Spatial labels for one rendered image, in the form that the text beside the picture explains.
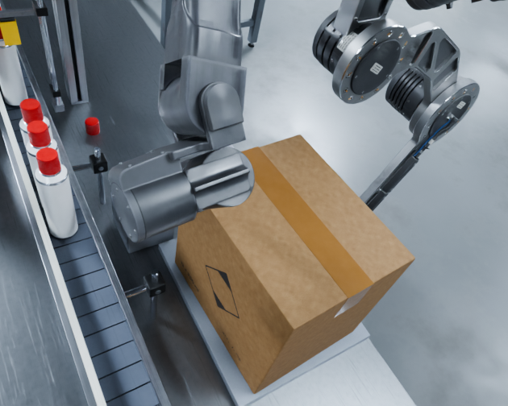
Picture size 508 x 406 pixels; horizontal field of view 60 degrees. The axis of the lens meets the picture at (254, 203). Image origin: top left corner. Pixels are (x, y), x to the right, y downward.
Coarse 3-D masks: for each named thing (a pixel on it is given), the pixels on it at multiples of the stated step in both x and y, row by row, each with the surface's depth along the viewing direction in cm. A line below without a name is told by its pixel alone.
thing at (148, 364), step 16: (16, 48) 107; (32, 80) 99; (48, 112) 94; (64, 160) 86; (80, 192) 82; (96, 240) 76; (112, 272) 73; (128, 304) 70; (128, 320) 68; (144, 352) 65; (160, 384) 63; (160, 400) 61
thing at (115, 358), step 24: (24, 72) 113; (72, 192) 92; (72, 240) 84; (72, 264) 81; (96, 264) 82; (72, 288) 78; (96, 288) 79; (96, 312) 76; (120, 312) 77; (96, 336) 74; (120, 336) 74; (96, 360) 71; (120, 360) 72; (120, 384) 69; (144, 384) 71
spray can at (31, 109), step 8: (24, 104) 76; (32, 104) 77; (24, 112) 76; (32, 112) 76; (40, 112) 78; (24, 120) 78; (32, 120) 78; (40, 120) 79; (48, 120) 81; (24, 128) 78; (48, 128) 80; (24, 136) 80; (24, 144) 82
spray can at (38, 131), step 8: (32, 128) 73; (40, 128) 74; (32, 136) 73; (40, 136) 73; (48, 136) 75; (32, 144) 75; (40, 144) 75; (48, 144) 76; (56, 144) 78; (32, 152) 75; (32, 160) 77; (32, 168) 79; (40, 200) 86
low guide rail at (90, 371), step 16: (0, 96) 101; (16, 144) 92; (32, 192) 85; (32, 208) 83; (48, 240) 79; (48, 256) 77; (64, 288) 74; (64, 304) 73; (80, 336) 70; (80, 352) 68; (96, 384) 66; (96, 400) 64
